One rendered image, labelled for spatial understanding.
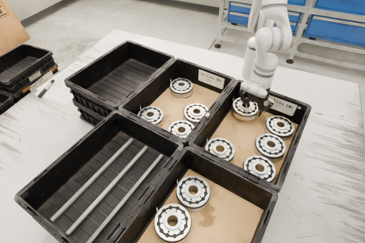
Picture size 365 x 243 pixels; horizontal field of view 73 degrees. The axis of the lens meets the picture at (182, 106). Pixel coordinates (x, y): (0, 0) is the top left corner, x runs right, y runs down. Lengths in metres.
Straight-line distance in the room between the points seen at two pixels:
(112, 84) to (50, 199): 0.56
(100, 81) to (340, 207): 1.10
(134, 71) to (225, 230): 0.83
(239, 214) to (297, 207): 0.28
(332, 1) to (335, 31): 0.29
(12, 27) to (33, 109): 2.30
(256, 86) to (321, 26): 2.03
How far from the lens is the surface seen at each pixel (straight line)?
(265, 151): 0.91
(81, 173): 0.92
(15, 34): 3.65
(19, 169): 1.20
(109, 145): 0.96
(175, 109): 1.04
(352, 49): 2.94
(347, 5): 2.77
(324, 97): 1.48
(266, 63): 0.82
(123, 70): 1.28
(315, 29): 2.85
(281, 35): 0.79
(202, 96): 1.10
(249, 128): 1.00
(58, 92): 1.47
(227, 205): 0.81
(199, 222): 0.79
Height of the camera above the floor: 1.57
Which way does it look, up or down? 44 degrees down
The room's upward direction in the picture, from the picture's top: straight up
